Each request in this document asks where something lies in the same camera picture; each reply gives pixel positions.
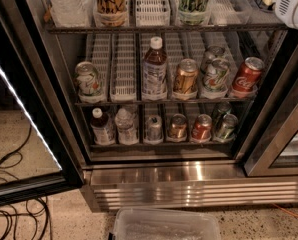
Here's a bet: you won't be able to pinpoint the white green can left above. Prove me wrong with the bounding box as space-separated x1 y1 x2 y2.
75 61 103 103

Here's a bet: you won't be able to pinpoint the brown tea bottle middle shelf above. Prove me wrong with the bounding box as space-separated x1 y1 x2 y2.
142 36 167 100

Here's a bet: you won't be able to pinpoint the brown tea bottle shelf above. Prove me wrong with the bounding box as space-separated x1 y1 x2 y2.
142 36 167 100
90 108 115 145

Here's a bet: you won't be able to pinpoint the gold soda can middle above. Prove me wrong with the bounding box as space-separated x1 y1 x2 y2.
173 58 199 95

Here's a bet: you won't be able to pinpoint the green can bottom front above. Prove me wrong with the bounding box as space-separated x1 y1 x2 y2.
215 114 238 141

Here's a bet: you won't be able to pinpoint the white green can front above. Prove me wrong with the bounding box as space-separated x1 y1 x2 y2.
202 58 230 92

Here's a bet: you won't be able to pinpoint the black floor cables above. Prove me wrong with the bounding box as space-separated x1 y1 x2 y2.
0 122 53 240

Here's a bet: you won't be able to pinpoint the gold can bottom shelf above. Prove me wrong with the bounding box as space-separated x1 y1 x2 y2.
168 114 187 139

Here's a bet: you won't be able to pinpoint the clear water bottle shelf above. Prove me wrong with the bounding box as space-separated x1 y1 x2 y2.
114 108 138 145
50 0 92 28

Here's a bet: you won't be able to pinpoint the open glass fridge door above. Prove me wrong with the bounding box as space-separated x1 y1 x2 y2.
0 0 83 207

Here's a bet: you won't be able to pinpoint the red can bottom shelf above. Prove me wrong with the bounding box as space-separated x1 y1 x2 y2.
191 114 212 142

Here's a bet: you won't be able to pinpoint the clear water bottle top shelf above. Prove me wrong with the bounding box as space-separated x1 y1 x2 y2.
50 0 92 28

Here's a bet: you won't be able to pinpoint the orange cable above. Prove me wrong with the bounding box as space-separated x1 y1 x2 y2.
272 203 298 222

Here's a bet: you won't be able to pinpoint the green can bottom behind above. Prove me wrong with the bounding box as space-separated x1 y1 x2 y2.
212 102 232 126

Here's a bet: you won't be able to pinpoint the red coca cola can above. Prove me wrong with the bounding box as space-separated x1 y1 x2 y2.
232 57 264 92

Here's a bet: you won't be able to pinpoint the clear water bottle bottom shelf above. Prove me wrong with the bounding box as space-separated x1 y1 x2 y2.
114 108 138 145

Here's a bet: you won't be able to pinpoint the silver can bottom shelf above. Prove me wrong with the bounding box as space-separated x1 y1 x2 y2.
146 115 162 142

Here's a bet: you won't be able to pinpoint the silver can behind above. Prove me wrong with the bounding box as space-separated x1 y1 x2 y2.
200 45 225 73

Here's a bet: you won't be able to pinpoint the clear plastic bin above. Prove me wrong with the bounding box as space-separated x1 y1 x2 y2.
108 207 221 240

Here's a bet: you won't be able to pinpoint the stainless steel fridge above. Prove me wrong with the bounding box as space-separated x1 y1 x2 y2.
0 0 298 213

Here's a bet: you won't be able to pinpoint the brown tea bottle bottom shelf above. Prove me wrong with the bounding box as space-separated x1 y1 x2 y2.
90 108 115 145

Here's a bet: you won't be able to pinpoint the white green can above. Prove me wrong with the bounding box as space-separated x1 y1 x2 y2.
202 58 230 92
75 61 103 103

